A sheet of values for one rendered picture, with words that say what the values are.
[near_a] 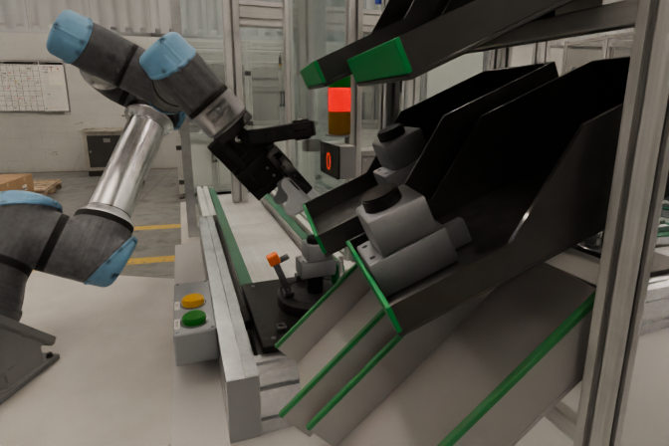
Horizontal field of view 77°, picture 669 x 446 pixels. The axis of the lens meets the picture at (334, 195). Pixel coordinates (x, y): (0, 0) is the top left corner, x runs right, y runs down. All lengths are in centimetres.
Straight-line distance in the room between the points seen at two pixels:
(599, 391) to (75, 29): 75
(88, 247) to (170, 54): 44
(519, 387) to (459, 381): 9
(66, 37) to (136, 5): 834
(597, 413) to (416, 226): 17
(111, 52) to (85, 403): 56
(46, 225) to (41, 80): 851
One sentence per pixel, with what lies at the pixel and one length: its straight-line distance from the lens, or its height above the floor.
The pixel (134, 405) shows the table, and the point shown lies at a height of 86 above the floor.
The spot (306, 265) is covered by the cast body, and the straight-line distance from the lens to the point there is 76.
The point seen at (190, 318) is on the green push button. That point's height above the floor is 97.
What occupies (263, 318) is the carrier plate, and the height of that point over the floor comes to 97.
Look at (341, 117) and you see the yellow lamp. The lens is 92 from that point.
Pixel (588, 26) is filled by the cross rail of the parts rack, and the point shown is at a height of 138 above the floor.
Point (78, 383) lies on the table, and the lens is 91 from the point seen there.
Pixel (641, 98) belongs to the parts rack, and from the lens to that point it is 30.
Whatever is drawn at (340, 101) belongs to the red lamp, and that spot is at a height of 133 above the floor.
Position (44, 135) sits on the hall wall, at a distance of 948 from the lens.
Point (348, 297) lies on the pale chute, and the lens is 58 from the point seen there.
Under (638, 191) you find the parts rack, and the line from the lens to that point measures 30.
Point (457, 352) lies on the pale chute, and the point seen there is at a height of 110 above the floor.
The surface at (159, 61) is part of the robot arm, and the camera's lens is 67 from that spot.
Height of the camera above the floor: 134
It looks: 13 degrees down
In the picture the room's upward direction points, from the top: straight up
